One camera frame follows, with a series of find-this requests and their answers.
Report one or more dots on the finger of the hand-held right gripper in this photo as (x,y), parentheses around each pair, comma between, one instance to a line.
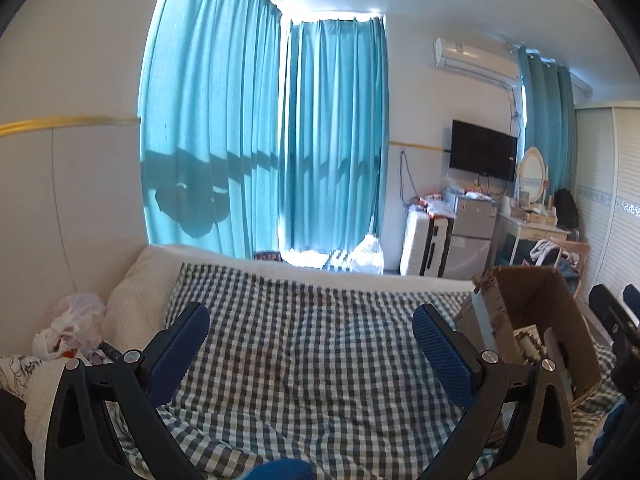
(633,302)
(602,302)

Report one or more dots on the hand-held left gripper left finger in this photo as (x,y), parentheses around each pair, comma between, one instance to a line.
(180,350)

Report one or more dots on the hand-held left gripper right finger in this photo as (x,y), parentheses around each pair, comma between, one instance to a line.
(445,360)

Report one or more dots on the cardboard box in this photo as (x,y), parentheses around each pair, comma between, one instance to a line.
(530,295)

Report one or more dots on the person's right hand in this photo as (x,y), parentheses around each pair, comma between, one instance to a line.
(610,425)

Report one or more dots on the wooden chair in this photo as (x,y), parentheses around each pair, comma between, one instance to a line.
(580,250)

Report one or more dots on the pile of clothes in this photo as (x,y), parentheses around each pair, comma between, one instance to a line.
(545,252)

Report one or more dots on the black backpack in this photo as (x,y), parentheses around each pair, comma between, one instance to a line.
(566,207)

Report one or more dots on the wooden organizer tray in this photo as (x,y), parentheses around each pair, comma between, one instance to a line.
(540,217)

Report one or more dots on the pink plastic bag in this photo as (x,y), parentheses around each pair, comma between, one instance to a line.
(75,315)

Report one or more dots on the white dressing table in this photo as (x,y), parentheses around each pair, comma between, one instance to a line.
(520,227)

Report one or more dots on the black white suitcase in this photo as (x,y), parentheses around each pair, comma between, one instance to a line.
(440,245)

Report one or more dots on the dark patterned cushion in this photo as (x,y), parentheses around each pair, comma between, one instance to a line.
(267,256)

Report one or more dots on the white plastic bag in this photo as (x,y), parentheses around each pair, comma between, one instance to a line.
(367,257)

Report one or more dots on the checkered blanket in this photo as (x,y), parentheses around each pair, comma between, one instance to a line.
(310,335)

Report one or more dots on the white louvered wardrobe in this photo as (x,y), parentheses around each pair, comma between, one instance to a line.
(610,170)

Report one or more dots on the silver mini fridge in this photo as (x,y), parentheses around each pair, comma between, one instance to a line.
(472,220)

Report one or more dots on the pack of water bottles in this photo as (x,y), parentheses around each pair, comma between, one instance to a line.
(337,260)

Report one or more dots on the oval white vanity mirror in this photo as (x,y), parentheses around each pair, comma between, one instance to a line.
(532,172)

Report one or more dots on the pile of plastic packets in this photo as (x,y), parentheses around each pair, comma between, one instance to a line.
(435,205)

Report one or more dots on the blue cloth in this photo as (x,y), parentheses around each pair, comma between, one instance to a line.
(280,471)

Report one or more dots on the floral cloth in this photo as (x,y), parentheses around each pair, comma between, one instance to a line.
(15,367)

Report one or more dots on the narrow teal curtain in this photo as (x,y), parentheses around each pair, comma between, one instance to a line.
(545,110)

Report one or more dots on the wide teal curtain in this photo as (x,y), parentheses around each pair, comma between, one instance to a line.
(210,110)

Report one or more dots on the white air conditioner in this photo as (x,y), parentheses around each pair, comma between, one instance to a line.
(475,57)

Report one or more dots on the black wall television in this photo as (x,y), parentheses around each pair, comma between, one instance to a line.
(482,150)

